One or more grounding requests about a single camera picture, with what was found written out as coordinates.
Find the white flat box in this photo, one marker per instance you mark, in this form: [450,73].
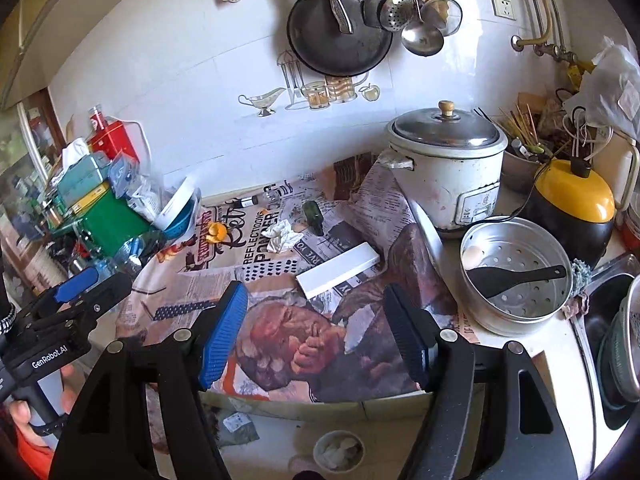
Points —
[335,270]

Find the glass door cabinet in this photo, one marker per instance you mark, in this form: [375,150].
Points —
[25,160]

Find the black rice paddle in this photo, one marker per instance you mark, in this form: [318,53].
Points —
[490,280]

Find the red tin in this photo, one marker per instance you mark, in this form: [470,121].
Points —
[115,142]

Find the small brown bottle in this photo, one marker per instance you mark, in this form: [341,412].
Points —
[247,201]

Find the clear plastic packet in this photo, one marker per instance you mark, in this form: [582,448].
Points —
[142,195]

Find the green box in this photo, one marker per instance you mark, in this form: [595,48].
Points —
[110,220]

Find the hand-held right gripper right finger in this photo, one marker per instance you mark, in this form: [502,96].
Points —
[407,345]

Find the stack of small bowls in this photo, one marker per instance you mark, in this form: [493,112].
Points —
[631,225]

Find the person's left hand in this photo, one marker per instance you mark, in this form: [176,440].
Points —
[22,417]

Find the grey dish rag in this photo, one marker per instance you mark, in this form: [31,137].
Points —
[580,275]

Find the white wall socket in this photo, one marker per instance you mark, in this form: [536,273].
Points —
[502,5]

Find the orange peel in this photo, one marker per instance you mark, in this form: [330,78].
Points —
[217,231]

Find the crumpled white paper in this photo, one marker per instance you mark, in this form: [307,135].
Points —
[340,452]

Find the yellow flat box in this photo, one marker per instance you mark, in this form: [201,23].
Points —
[90,197]

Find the crumpled floor wrapper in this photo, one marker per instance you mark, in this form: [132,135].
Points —
[240,427]

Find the white rice cooker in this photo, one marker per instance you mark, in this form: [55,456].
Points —
[445,185]

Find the metal ladle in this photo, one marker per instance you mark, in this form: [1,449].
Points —
[422,40]

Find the pale green bowl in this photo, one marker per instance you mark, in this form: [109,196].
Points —
[620,355]

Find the white bowl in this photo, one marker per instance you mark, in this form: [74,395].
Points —
[316,452]
[175,200]

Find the mesh strainer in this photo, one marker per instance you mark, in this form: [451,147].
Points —
[449,15]

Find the crumpled white tissue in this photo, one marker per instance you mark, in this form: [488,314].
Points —
[280,236]

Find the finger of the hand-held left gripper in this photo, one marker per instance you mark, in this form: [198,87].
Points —
[107,292]
[75,281]

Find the teal tissue packet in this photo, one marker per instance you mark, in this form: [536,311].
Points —
[85,175]

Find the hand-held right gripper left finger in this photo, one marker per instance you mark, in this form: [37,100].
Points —
[225,340]

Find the newspaper sheets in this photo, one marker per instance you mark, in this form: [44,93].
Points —
[300,330]

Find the white plastic jug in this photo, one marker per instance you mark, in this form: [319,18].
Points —
[612,165]

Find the metal utensil pot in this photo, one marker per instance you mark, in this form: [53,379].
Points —
[515,172]

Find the small green bottle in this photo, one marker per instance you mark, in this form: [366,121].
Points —
[314,217]

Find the white plastic bag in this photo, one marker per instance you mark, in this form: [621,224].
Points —
[610,80]

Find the person's left forearm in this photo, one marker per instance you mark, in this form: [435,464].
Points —
[27,460]

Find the black wok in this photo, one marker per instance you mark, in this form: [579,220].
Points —
[325,45]

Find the yellow black electric cooker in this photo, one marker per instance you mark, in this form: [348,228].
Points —
[570,195]

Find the blue plastic basin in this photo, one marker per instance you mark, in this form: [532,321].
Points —
[182,222]

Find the steel sink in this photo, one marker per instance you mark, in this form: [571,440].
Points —
[595,320]

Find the red white can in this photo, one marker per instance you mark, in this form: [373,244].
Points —
[100,120]

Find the wall faucet with pipes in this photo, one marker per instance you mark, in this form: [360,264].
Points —
[537,46]

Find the bundle of chopsticks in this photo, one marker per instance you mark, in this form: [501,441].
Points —
[520,127]

